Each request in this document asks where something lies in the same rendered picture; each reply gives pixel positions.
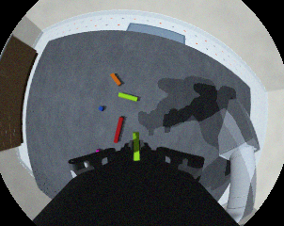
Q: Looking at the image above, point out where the red rod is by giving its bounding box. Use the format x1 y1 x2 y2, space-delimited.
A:
114 117 123 143

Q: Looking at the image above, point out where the lime green rod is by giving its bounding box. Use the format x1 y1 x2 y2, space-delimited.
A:
118 93 137 102
133 132 139 160

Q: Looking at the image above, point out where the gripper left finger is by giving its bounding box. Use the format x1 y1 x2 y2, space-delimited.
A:
69 140 134 178

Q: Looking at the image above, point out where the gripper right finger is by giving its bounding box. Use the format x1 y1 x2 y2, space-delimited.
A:
139 140 205 181

